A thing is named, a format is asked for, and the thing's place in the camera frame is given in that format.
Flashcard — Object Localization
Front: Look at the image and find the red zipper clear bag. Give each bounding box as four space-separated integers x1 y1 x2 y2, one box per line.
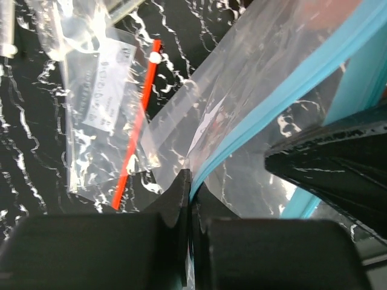
31 1 161 209

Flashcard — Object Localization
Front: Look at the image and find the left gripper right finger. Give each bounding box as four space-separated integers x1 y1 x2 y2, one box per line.
193 199 371 289

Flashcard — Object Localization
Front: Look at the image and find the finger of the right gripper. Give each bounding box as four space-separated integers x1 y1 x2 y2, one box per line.
264 121 386 239

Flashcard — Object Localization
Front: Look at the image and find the blue zipper clear bag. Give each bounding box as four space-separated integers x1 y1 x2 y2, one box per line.
141 0 387 290

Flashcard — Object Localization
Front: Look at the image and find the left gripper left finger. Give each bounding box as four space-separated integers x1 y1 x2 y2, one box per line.
1 170 191 289

